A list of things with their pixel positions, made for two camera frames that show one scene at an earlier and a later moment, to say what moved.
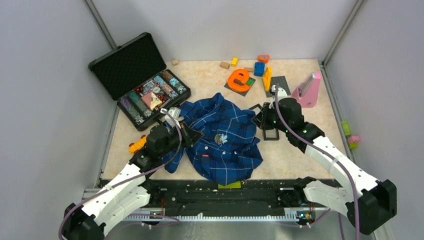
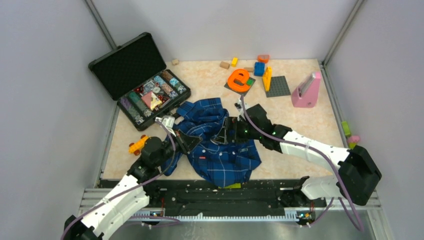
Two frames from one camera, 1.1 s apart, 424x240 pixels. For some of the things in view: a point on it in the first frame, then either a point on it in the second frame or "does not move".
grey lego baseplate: (282, 84) does not move
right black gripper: (261, 120) → (233, 124)
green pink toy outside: (352, 141) does not move
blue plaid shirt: (224, 154) does not move
